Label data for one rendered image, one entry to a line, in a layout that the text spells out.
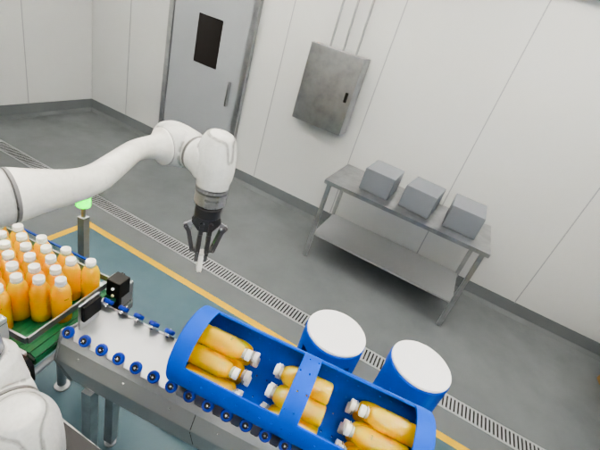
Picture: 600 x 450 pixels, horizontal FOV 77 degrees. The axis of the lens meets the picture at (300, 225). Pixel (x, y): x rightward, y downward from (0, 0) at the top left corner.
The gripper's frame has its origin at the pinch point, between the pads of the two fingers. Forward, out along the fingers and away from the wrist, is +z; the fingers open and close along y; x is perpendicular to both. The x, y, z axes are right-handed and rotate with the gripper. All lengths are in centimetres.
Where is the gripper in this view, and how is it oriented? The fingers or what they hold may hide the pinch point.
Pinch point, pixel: (199, 260)
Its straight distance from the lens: 122.0
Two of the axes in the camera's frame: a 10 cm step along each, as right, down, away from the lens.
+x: -2.4, -5.3, 8.1
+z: -2.6, 8.4, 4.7
